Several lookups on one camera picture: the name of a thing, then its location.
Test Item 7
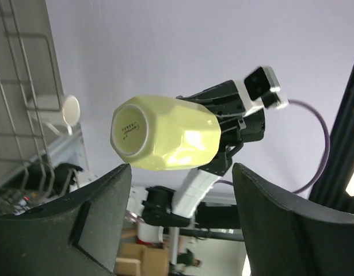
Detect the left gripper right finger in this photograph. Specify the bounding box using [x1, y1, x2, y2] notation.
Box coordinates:
[232, 163, 354, 275]

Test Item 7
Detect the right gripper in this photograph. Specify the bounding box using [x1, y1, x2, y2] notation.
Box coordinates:
[177, 80, 265, 175]

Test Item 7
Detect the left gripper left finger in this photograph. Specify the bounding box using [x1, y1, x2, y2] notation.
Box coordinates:
[0, 164, 132, 275]

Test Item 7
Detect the yellow mug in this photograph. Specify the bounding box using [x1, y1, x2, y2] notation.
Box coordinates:
[110, 95, 222, 171]

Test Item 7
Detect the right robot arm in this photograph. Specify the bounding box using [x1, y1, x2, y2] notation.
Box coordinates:
[142, 77, 270, 227]

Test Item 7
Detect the white mug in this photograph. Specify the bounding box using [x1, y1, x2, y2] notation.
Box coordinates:
[27, 95, 81, 136]

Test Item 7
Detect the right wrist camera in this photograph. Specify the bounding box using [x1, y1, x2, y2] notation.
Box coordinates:
[234, 66, 289, 117]

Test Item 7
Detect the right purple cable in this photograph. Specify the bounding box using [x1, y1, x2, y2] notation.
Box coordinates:
[215, 99, 330, 194]

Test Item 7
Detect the grey wire dish rack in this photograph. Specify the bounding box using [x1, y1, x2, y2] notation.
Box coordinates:
[0, 1, 88, 216]

